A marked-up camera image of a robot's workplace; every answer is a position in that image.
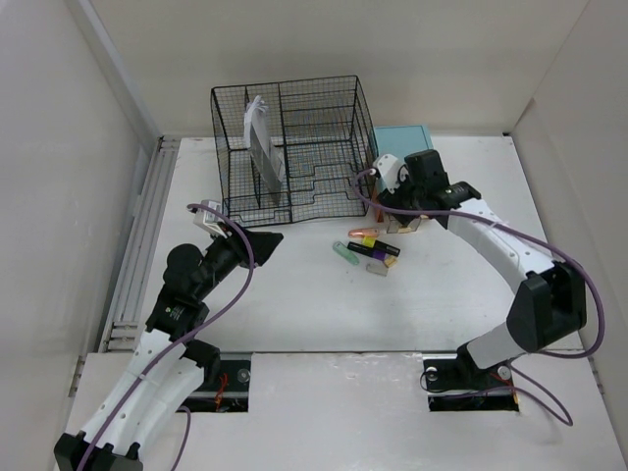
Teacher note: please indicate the purple black highlighter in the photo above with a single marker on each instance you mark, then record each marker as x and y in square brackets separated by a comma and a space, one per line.
[378, 251]

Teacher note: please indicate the teal and orange drawer box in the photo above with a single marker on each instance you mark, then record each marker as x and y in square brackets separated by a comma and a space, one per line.
[401, 141]

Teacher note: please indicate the grey eraser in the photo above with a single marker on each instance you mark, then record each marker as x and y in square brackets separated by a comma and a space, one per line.
[377, 269]

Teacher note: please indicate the yellow highlighter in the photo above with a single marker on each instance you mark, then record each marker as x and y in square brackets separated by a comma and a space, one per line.
[369, 241]

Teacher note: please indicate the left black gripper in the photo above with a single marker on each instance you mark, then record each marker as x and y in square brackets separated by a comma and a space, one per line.
[262, 243]

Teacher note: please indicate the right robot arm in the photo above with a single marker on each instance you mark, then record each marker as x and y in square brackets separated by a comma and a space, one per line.
[549, 296]

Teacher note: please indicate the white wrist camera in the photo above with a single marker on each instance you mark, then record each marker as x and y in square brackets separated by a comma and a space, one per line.
[208, 221]
[391, 173]

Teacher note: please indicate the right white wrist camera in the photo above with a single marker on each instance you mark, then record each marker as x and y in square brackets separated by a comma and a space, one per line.
[391, 173]

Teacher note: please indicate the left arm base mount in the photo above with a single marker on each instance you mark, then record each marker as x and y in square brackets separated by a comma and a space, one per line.
[227, 391]

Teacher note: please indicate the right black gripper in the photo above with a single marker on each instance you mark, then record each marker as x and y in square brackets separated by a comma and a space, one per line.
[392, 200]

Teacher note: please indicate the green highlighter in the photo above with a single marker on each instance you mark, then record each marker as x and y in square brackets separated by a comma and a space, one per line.
[342, 250]

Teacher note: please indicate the orange highlighter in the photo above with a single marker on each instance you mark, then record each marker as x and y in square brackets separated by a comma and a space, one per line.
[363, 232]

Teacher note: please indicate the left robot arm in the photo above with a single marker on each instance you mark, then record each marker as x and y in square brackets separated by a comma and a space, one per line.
[169, 362]

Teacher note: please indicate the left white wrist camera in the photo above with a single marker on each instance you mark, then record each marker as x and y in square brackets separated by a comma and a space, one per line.
[208, 221]

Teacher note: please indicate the black wire mesh organizer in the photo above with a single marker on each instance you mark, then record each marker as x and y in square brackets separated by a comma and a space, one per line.
[324, 133]

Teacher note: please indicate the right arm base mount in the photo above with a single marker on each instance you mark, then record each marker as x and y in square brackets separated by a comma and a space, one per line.
[453, 384]

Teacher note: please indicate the black setup guide booklet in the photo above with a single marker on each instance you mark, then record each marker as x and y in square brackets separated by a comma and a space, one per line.
[268, 160]

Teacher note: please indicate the aluminium rail frame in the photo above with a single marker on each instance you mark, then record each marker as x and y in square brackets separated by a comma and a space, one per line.
[121, 322]

